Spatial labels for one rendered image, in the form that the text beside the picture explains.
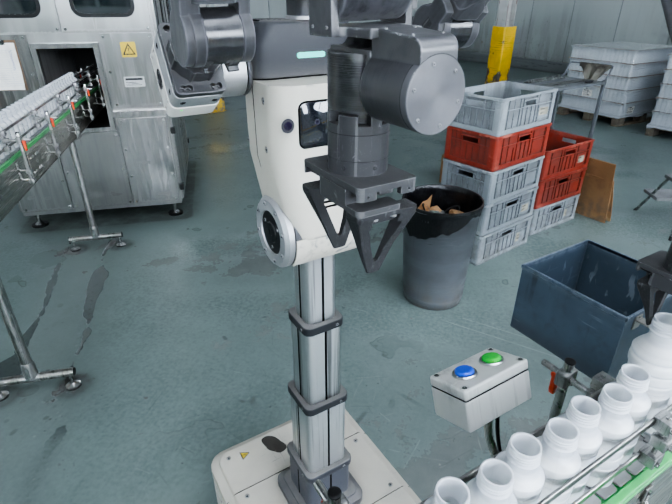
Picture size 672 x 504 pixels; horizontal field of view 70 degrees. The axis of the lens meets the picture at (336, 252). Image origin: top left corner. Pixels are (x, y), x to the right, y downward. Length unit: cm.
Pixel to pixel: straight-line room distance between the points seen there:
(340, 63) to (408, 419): 195
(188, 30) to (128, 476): 178
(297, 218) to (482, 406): 48
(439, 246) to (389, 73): 230
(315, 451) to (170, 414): 106
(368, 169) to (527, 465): 40
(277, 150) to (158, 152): 319
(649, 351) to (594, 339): 61
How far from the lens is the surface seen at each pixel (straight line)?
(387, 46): 39
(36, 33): 408
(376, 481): 171
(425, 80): 36
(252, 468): 176
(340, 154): 44
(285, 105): 89
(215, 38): 74
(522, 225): 374
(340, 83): 42
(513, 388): 83
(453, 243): 266
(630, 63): 794
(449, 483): 60
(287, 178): 92
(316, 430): 138
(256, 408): 230
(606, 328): 140
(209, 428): 226
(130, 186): 420
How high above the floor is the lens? 163
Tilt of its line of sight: 28 degrees down
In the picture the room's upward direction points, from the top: straight up
